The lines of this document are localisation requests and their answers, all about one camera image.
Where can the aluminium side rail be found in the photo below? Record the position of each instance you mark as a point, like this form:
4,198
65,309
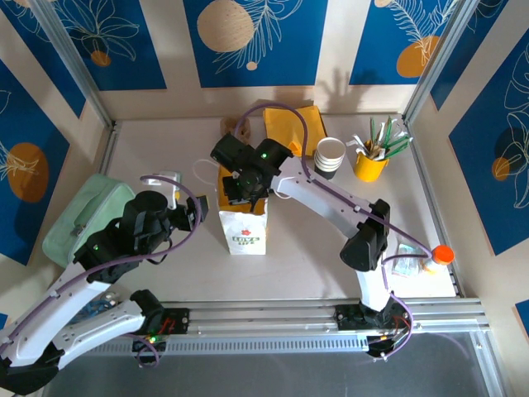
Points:
425,178
108,149

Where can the yellow holder cup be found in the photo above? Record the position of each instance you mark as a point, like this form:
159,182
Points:
370,169

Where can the flower-print paper takeout bag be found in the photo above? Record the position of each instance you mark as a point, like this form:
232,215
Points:
244,240

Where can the wooden stirrers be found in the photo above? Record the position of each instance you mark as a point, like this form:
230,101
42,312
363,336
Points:
378,151

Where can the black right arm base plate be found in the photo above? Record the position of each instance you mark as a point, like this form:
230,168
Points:
347,318

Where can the aluminium front rail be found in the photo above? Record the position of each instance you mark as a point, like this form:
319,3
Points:
264,314

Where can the green stick packet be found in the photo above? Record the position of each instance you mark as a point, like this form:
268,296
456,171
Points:
373,130
396,134
403,144

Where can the stack of paper cups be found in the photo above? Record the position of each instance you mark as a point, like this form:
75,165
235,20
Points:
330,149

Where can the aluminium corner post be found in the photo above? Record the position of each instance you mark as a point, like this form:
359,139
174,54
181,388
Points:
70,54
438,54

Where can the light green zip case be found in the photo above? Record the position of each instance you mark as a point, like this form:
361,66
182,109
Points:
82,207

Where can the orange-capped plastic bottle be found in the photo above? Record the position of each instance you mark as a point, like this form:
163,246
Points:
443,254

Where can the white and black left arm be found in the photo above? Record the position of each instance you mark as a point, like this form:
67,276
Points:
103,320

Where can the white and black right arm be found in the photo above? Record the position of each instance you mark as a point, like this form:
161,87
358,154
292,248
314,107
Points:
322,194

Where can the white stick packet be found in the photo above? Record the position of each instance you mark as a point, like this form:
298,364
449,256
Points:
361,140
384,132

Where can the stack of yellow napkins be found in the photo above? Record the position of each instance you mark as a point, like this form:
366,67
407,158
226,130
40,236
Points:
281,124

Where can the small white plug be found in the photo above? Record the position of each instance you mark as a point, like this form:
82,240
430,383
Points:
111,296

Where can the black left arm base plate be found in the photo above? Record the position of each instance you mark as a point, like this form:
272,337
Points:
179,320

